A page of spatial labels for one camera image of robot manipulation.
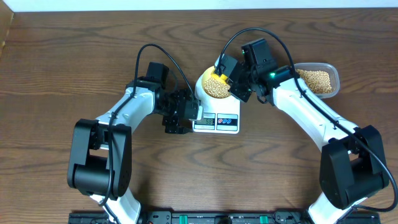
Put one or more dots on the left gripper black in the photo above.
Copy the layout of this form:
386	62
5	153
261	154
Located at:
179	125

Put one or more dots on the clear plastic container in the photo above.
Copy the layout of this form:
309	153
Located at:
334	77

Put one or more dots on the white digital kitchen scale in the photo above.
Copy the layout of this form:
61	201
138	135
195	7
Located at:
220	116

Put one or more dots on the soybeans in bowl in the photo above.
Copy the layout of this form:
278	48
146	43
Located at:
215	88

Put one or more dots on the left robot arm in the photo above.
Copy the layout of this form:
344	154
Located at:
100	162

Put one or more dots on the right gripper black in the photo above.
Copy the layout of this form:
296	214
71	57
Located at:
236	90

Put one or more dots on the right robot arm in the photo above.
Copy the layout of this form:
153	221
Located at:
353	163

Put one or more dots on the yellow measuring scoop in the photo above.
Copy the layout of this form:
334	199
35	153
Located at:
223	79

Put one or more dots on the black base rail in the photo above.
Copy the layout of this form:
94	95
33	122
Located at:
166	217

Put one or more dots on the pale yellow bowl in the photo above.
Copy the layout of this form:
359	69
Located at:
206	74

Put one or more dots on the soybeans pile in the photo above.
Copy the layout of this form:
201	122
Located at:
318	81

